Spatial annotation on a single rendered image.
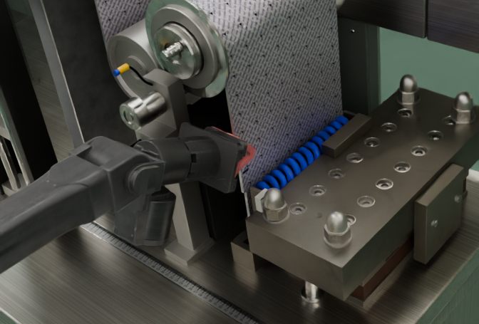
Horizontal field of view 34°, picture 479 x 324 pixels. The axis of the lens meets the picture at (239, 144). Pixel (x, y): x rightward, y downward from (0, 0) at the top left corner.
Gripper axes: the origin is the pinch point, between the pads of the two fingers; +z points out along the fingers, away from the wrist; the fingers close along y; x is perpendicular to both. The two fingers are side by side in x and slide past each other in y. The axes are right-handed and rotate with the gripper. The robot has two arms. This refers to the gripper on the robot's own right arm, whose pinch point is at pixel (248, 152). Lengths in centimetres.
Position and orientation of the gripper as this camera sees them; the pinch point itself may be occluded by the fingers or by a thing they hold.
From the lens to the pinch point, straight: 108.3
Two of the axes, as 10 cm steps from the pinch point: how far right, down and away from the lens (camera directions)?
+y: 7.4, 3.2, -5.9
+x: 2.1, -9.5, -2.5
